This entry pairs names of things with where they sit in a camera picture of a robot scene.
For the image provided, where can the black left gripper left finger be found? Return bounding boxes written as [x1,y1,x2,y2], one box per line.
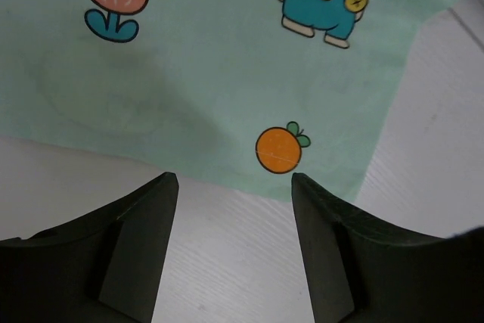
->
[1,172,178,322]

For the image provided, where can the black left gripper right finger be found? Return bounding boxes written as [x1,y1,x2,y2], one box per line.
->
[291,173,483,322]

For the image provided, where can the green cartoon print cloth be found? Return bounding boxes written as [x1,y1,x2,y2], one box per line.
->
[1,0,457,200]

